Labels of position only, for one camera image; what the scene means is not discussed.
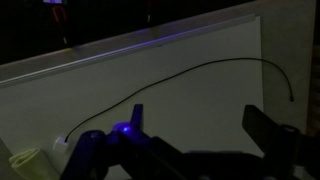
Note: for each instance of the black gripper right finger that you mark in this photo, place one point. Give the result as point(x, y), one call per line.
point(284, 147)

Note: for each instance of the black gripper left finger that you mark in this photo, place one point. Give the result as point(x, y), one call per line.
point(141, 156)

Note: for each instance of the white table mat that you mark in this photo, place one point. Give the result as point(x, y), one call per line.
point(193, 87)

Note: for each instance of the yellow folded cloth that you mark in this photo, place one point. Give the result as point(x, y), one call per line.
point(33, 164)

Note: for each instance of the white charger plug block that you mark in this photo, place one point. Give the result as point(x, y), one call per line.
point(60, 145)

